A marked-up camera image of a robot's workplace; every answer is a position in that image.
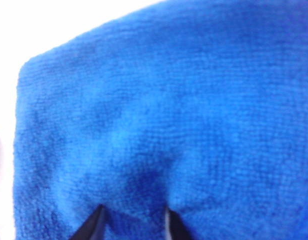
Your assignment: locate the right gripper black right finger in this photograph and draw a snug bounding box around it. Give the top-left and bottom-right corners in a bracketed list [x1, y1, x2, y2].
[165, 207, 193, 240]

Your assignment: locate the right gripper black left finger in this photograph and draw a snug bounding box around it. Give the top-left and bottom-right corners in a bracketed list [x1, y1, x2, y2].
[70, 203, 107, 240]

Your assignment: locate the blue microfibre rag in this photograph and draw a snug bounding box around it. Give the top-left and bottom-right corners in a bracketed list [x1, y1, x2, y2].
[13, 0, 308, 240]

